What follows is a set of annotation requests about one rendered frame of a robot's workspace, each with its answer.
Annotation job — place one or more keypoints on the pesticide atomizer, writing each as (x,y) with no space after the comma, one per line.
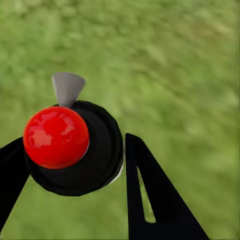
(76,147)

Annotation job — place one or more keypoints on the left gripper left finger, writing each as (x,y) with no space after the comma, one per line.
(13,177)

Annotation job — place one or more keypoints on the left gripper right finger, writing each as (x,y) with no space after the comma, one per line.
(174,219)

